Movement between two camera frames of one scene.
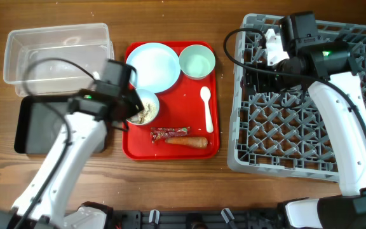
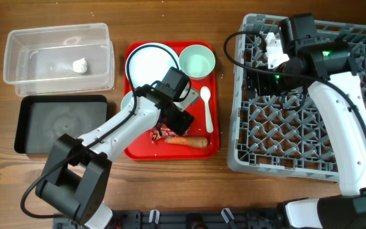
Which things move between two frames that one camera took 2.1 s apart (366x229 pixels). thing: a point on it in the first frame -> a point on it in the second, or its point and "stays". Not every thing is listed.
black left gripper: [135, 104] -> [179, 119]
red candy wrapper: [160, 133] stays
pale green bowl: [197, 62] stays
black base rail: [225, 219] stays
